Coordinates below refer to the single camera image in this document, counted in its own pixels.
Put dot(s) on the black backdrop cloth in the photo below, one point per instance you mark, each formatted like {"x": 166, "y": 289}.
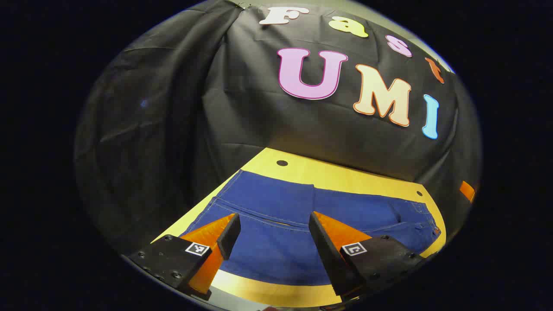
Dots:
{"x": 242, "y": 108}

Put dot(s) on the blue denim jeans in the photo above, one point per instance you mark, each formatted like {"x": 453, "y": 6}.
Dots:
{"x": 276, "y": 250}

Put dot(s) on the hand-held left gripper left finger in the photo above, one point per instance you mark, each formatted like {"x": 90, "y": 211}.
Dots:
{"x": 229, "y": 237}

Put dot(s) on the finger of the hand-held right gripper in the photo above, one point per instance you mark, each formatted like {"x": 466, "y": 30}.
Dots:
{"x": 467, "y": 190}

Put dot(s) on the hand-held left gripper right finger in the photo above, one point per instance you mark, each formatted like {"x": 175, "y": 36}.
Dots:
{"x": 322, "y": 246}

